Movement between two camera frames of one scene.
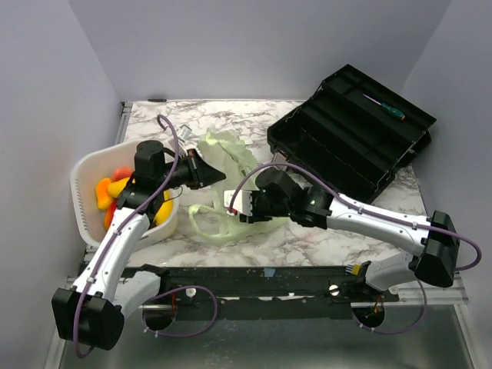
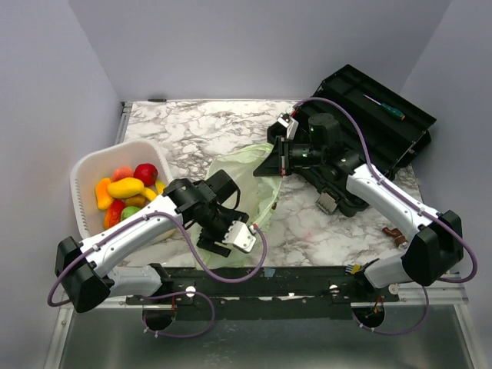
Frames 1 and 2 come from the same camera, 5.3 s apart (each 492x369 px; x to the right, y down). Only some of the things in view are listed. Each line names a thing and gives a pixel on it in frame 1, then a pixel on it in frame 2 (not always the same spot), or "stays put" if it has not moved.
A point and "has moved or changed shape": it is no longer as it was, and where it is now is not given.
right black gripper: x=255 y=217 -> x=278 y=162
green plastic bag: x=239 y=164 has moved or changed shape
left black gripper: x=202 y=174 -> x=209 y=241
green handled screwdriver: x=390 y=110 stays put
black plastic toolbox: x=354 y=131 stays put
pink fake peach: x=121 y=172 stays put
